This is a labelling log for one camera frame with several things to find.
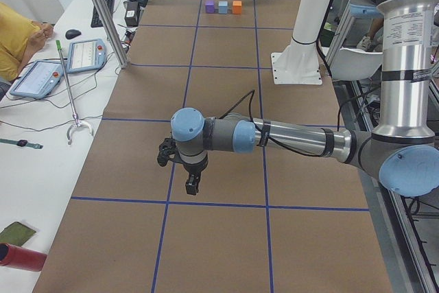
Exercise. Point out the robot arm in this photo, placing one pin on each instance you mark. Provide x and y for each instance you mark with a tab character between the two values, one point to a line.
399	152

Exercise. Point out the green bean bag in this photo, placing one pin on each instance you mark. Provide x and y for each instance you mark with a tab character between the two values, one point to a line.
16	234

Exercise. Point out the aluminium frame post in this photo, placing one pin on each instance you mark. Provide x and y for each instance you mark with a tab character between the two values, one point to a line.
111	32

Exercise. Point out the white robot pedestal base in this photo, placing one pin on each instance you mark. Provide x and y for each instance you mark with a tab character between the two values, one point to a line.
299	63

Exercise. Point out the white chair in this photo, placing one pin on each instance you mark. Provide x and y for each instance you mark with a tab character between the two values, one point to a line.
351	64

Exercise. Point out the near teach pendant tablet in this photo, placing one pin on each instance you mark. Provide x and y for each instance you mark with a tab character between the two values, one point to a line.
38	81

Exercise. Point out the red water bottle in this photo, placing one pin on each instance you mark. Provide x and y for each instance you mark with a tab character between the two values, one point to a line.
21	258

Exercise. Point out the black power adapter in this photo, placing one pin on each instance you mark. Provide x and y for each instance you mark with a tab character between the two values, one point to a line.
132	14

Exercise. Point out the teach pendant tablet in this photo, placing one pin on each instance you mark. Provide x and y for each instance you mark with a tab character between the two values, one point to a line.
86	55
38	81

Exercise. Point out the orange foam block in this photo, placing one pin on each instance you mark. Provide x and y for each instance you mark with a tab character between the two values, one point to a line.
237	7

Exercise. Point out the light blue foam block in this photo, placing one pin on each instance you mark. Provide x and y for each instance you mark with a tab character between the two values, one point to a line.
222	7

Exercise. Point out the person in yellow shirt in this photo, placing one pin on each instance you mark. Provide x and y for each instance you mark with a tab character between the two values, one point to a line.
21	38

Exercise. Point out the reacher grabber stick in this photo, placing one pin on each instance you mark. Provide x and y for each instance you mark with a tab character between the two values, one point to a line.
77	122

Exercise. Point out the far teach pendant tablet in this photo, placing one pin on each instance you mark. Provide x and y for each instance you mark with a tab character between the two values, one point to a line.
86	55

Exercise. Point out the black computer mouse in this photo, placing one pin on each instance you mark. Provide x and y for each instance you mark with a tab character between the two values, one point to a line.
72	33

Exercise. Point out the purple foam block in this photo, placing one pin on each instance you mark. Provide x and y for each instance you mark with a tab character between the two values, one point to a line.
210	6

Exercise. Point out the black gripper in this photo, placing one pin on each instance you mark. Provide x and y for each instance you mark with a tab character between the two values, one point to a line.
194	171

